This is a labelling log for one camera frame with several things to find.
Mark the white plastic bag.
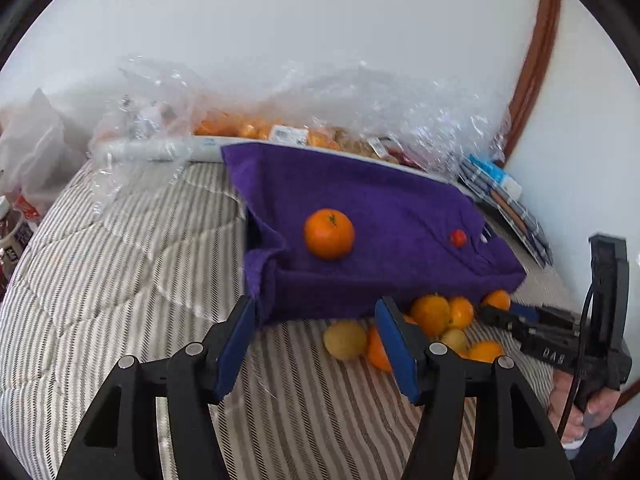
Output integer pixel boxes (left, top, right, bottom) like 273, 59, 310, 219
0, 87, 83, 211

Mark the clear bag of brown fruits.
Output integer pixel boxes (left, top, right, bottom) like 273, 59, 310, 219
280, 60, 511, 183

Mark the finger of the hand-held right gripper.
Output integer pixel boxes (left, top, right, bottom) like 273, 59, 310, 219
510, 302, 582, 333
477, 305, 541, 343

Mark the clear bag of mandarins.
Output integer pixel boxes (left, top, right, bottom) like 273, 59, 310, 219
90, 55, 321, 161

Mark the red white package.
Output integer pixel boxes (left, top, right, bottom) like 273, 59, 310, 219
12, 192, 46, 226

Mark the orange with green stem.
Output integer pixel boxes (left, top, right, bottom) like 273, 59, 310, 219
303, 208, 356, 261

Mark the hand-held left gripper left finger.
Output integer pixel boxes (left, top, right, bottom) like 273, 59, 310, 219
55, 295, 261, 480

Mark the person's right hand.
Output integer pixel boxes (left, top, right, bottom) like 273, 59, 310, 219
547, 372, 621, 448

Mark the folded checked cloth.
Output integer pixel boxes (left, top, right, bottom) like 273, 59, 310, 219
457, 152, 553, 268

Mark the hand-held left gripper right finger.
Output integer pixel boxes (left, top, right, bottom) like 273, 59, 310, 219
375, 296, 576, 480

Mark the brown wooden frame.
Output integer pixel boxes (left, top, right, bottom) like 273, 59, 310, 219
502, 0, 563, 161

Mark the blue white tissue pack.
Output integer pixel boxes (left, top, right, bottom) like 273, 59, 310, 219
470, 155, 523, 198

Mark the purple towel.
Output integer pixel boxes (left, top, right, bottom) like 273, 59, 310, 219
220, 142, 528, 328

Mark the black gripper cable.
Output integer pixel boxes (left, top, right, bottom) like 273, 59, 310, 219
559, 280, 598, 433

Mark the small yellow-green citrus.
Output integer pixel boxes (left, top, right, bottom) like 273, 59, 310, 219
440, 328, 469, 353

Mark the yellow lemon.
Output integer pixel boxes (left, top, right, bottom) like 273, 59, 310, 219
322, 321, 368, 361

